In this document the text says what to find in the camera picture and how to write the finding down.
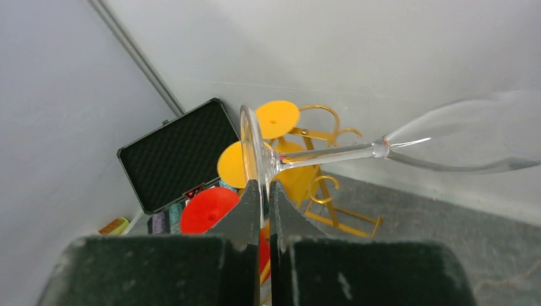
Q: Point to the yellow orange toy brick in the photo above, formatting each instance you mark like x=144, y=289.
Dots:
x=116, y=227

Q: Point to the black poker chip case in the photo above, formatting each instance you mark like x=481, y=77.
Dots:
x=171, y=164

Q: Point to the yellow plastic wine glass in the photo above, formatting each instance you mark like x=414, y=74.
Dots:
x=277, y=118
x=296, y=181

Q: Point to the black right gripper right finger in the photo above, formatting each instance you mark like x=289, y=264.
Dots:
x=311, y=268

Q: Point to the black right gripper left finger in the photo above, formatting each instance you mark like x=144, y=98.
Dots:
x=217, y=268

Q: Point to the red plastic wine glass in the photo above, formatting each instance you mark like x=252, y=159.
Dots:
x=210, y=206

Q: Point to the clear wine glass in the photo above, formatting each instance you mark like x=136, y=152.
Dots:
x=485, y=134

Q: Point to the gold wire wine glass rack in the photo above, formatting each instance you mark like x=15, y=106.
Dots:
x=320, y=203

